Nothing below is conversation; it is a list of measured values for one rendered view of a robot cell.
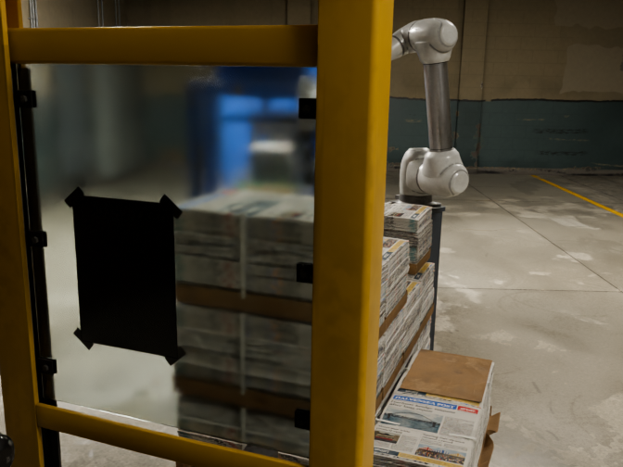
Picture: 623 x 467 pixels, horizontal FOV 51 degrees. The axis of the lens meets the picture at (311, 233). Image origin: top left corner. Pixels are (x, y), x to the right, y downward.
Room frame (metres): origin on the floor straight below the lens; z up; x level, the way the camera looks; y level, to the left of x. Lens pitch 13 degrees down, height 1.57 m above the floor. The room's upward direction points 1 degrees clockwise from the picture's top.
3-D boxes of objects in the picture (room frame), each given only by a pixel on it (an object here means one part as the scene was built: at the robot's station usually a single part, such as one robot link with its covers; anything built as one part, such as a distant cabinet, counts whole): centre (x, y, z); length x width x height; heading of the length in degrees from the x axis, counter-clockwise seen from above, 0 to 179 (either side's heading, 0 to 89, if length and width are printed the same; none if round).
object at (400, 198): (3.08, -0.48, 1.03); 0.22 x 0.18 x 0.06; 35
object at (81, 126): (1.08, 0.26, 1.28); 0.57 x 0.01 x 0.65; 70
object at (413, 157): (3.06, -0.50, 1.17); 0.18 x 0.16 x 0.22; 27
